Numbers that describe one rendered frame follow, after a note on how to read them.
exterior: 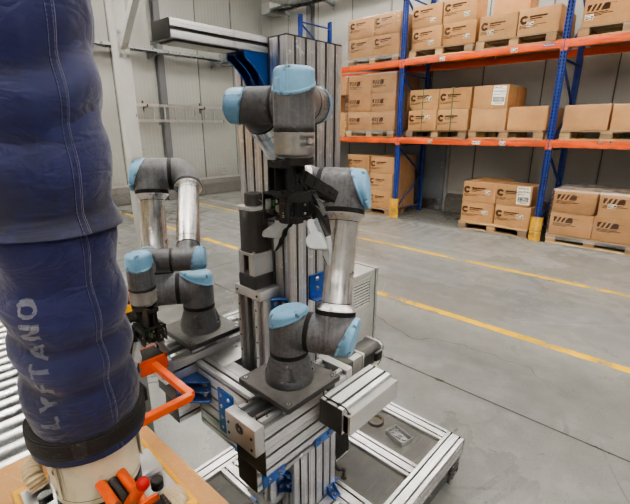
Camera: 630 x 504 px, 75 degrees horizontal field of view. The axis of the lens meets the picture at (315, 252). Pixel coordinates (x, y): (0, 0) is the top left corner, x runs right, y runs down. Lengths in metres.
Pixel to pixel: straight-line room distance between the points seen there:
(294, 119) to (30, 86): 0.39
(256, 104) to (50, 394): 0.66
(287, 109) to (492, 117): 7.18
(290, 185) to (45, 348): 0.52
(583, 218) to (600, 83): 2.47
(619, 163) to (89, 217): 8.42
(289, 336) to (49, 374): 0.59
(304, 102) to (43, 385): 0.68
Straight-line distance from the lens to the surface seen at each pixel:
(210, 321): 1.61
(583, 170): 8.81
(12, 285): 0.85
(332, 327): 1.15
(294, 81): 0.75
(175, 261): 1.33
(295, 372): 1.25
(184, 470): 1.22
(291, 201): 0.73
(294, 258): 1.36
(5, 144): 0.78
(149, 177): 1.58
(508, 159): 9.12
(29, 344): 0.88
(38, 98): 0.76
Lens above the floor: 1.77
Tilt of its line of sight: 17 degrees down
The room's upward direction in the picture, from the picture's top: straight up
